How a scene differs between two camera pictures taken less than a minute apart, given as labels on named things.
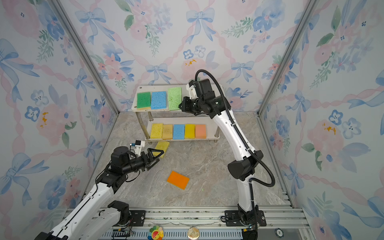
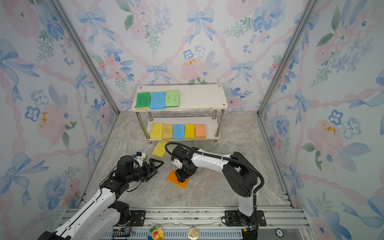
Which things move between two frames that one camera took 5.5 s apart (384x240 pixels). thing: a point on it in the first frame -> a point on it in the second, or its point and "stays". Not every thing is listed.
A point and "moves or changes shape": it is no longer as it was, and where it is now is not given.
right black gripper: (186, 102) -> (180, 177)
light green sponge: (174, 98) moves or changes shape
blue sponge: (178, 131) stays
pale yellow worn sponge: (167, 132) stays
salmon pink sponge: (200, 131) stays
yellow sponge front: (189, 132) stays
